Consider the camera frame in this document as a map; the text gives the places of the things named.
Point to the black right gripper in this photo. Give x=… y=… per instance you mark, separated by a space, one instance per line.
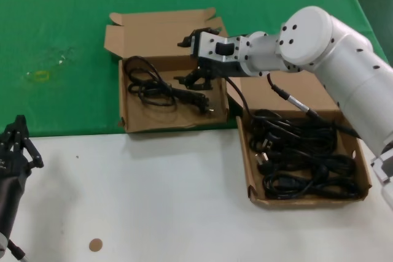
x=221 y=67

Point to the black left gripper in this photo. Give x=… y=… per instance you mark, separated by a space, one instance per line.
x=9 y=182

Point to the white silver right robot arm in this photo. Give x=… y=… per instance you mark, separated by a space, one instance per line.
x=322 y=47

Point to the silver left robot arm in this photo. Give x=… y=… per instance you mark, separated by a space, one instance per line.
x=2 y=242

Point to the cardboard box with oval hole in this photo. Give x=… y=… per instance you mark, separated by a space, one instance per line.
x=144 y=33

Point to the cardboard box with round hole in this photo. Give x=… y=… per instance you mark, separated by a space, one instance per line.
x=307 y=97

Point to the round brown cardboard disc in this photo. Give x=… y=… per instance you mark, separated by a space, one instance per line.
x=95 y=245

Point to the green tablecloth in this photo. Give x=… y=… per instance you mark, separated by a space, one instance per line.
x=61 y=13

